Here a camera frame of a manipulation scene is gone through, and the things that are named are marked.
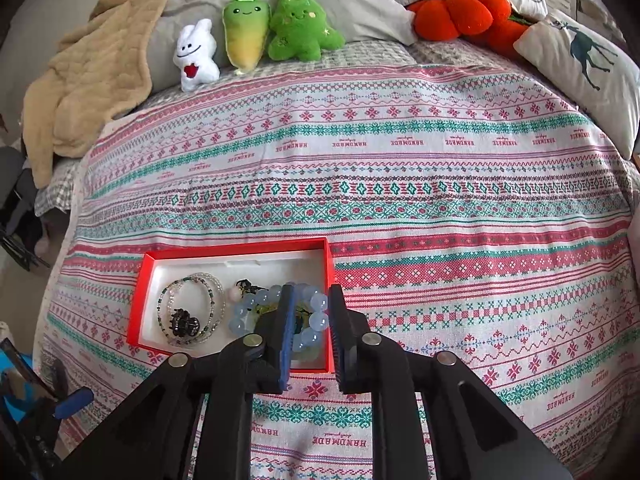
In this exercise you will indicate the thin beaded strand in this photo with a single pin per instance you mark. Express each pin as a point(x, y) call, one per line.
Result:
point(214, 305)

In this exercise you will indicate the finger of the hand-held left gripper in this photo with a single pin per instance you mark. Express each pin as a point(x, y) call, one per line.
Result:
point(75, 402)
point(10, 395)

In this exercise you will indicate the green tree plush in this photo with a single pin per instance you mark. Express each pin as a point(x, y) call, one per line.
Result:
point(300, 25)

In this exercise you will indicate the white bunny plush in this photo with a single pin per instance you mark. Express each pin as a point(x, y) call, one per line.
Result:
point(195, 57)

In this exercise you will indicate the green yellow carrot plush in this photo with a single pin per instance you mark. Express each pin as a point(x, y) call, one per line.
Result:
point(245, 35)

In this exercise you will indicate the black chair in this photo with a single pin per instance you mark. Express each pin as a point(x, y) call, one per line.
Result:
point(20, 210)

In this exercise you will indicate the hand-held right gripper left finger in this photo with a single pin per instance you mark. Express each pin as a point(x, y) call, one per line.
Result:
point(287, 340)

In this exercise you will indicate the patterned red green bedspread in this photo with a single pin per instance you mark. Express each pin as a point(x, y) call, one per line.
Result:
point(400, 185)

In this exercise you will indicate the orange pumpkin plush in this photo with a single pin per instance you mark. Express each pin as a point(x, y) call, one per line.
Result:
point(460, 15)

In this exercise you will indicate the red cardboard box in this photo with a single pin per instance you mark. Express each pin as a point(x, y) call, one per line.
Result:
point(240, 270)

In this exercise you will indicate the white deer print pillow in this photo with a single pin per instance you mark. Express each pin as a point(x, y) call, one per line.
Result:
point(585, 70)

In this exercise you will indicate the black hair claw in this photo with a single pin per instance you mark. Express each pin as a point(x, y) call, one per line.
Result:
point(182, 322)

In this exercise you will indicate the beige quilted blanket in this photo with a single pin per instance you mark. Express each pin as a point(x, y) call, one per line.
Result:
point(100, 75)

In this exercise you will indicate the small dark trinket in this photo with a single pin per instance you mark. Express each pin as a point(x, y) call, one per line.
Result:
point(247, 286)

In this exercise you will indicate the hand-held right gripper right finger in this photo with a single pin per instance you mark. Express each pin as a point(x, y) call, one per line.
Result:
point(340, 350)

